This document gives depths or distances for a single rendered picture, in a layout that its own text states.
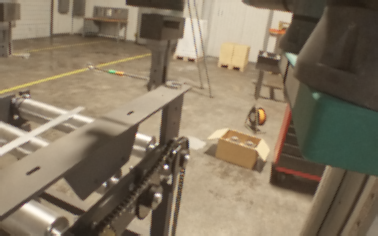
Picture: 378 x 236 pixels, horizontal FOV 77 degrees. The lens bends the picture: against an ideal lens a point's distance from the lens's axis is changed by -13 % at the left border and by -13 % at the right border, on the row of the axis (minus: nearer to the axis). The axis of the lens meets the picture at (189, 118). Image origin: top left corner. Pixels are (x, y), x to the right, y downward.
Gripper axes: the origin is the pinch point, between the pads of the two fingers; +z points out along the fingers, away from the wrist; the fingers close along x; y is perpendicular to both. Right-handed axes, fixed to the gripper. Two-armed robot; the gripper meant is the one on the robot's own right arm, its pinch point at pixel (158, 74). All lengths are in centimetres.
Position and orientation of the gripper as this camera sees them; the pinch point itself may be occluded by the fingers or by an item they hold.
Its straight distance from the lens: 61.4
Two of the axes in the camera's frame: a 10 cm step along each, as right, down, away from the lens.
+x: 3.2, -3.1, 9.0
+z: -1.3, 9.2, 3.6
